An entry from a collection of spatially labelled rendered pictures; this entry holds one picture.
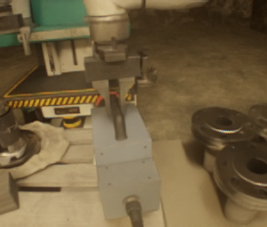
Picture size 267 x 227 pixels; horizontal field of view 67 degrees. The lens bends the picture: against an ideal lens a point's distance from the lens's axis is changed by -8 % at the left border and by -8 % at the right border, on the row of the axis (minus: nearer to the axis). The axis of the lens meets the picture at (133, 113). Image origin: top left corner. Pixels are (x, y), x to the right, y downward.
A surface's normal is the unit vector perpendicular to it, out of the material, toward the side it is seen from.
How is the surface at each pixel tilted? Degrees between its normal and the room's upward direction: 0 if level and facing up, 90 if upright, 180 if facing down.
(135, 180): 0
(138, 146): 90
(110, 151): 90
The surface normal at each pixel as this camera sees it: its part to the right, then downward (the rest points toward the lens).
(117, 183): -0.04, -0.87
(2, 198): 0.44, 0.42
